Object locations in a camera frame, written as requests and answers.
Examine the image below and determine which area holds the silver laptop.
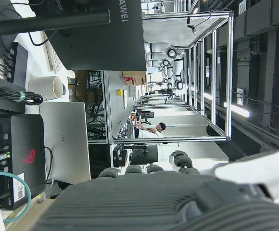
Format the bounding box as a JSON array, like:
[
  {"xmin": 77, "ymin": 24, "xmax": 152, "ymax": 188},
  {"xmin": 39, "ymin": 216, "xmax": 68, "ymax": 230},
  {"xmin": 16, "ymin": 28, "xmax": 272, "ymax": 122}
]
[{"xmin": 39, "ymin": 102, "xmax": 91, "ymax": 185}]

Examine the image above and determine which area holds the person in white shirt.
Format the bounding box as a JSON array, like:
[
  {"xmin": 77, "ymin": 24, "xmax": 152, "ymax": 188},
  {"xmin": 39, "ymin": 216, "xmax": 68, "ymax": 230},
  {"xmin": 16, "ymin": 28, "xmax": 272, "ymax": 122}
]
[{"xmin": 135, "ymin": 122, "xmax": 166, "ymax": 139}]

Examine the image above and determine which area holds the white keyboard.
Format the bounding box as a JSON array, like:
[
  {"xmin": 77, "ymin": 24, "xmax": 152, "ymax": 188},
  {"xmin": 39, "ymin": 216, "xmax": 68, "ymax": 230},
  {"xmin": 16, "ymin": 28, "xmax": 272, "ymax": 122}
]
[{"xmin": 45, "ymin": 40, "xmax": 64, "ymax": 74}]

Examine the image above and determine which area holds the bundled black cable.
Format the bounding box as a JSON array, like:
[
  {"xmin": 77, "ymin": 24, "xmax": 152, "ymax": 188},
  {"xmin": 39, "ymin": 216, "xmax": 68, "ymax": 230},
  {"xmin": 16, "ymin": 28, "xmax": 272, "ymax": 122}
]
[{"xmin": 0, "ymin": 88, "xmax": 44, "ymax": 108}]

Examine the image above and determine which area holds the white humanoid robot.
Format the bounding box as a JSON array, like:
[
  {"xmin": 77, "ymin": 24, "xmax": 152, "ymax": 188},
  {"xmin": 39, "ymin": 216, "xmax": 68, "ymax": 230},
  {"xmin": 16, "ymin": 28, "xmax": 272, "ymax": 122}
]
[{"xmin": 144, "ymin": 42, "xmax": 185, "ymax": 90}]

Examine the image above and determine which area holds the aluminium frame cell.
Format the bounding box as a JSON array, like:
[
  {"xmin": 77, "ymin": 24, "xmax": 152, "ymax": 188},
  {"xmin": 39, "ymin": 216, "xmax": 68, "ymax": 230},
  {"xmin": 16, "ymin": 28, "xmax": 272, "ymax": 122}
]
[{"xmin": 107, "ymin": 11, "xmax": 234, "ymax": 145}]

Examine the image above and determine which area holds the teal network cable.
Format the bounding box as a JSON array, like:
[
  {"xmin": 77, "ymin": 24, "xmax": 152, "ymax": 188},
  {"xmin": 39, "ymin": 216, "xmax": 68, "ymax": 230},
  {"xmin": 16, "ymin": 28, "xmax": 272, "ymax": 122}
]
[{"xmin": 0, "ymin": 154, "xmax": 32, "ymax": 223}]

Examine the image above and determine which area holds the black monitor on desk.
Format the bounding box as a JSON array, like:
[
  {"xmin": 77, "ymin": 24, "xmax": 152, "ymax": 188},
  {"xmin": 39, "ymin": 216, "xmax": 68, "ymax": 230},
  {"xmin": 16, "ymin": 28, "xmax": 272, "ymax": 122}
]
[{"xmin": 130, "ymin": 144, "xmax": 159, "ymax": 165}]

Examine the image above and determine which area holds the black mini PC red logo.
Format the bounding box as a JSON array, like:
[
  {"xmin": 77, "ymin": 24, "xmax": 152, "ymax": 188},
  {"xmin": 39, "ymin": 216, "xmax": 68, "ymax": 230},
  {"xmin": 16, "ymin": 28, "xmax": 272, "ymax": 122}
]
[{"xmin": 0, "ymin": 114, "xmax": 46, "ymax": 210}]

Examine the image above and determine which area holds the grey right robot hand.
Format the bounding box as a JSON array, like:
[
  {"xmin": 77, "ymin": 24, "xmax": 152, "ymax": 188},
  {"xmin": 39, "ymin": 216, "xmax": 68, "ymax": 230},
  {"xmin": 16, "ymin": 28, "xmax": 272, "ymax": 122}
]
[{"xmin": 31, "ymin": 146, "xmax": 279, "ymax": 231}]

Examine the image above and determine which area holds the black Huawei monitor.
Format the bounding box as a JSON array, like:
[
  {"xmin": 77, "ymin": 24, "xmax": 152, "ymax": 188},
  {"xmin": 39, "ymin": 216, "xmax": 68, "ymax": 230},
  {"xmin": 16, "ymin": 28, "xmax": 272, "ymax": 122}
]
[{"xmin": 0, "ymin": 0, "xmax": 147, "ymax": 71}]

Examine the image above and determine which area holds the black docking hub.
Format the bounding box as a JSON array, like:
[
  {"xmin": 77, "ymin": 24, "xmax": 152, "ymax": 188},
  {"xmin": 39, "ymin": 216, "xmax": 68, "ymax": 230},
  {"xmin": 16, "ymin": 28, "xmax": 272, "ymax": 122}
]
[{"xmin": 4, "ymin": 42, "xmax": 29, "ymax": 86}]

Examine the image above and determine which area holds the cardboard box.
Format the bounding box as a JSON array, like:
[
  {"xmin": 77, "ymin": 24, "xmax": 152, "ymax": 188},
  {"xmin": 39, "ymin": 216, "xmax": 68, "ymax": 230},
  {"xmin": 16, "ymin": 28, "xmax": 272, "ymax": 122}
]
[{"xmin": 122, "ymin": 70, "xmax": 147, "ymax": 86}]

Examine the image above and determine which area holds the white paper cup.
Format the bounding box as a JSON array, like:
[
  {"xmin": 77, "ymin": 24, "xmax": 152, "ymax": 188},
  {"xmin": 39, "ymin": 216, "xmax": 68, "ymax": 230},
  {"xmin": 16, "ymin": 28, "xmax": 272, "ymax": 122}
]
[{"xmin": 28, "ymin": 76, "xmax": 63, "ymax": 101}]

